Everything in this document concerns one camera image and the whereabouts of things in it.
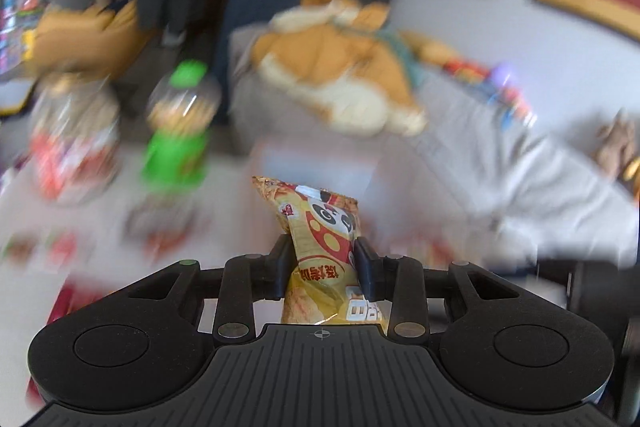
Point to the pink gift box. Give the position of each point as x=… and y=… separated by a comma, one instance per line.
x=399, y=213

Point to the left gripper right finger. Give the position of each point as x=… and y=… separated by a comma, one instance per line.
x=400, y=281

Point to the green candy dispenser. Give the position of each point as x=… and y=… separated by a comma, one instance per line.
x=180, y=110

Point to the colourful toys on sofa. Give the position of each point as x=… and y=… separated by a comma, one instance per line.
x=496, y=86

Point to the orange beanbag chair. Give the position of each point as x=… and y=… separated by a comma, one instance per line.
x=98, y=39

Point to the yellow guoba snack bag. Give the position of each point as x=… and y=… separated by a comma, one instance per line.
x=323, y=288

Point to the peanut jar gold lid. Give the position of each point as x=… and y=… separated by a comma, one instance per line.
x=74, y=137

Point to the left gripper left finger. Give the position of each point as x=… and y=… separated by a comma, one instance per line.
x=247, y=279

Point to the yellow orange blanket pile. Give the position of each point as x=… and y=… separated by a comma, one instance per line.
x=338, y=59

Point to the dark blue cabinet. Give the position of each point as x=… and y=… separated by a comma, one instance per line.
x=242, y=22

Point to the grey sofa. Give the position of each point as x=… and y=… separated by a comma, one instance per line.
x=526, y=197

